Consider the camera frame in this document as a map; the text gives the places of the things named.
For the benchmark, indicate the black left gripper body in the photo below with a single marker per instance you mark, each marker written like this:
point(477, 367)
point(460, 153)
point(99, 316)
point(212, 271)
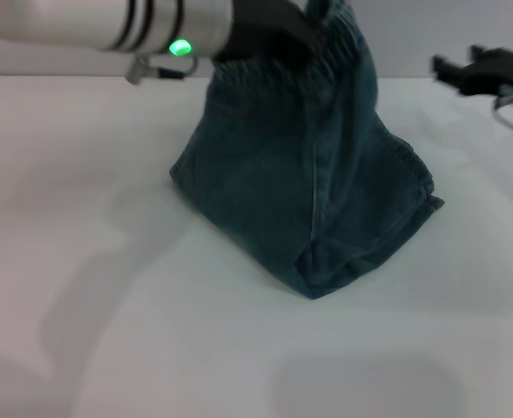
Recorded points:
point(273, 30)

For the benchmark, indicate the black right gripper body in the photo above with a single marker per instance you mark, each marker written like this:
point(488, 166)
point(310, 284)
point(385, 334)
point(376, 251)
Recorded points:
point(500, 72)

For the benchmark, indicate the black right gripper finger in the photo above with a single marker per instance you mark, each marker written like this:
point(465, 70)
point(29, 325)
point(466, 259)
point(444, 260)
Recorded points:
point(480, 51)
point(447, 69)

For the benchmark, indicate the blue denim shorts with cartoon print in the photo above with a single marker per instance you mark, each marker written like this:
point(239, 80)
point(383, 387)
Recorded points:
point(304, 183)

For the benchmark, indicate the white tablecloth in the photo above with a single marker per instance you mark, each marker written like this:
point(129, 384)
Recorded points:
point(108, 305)

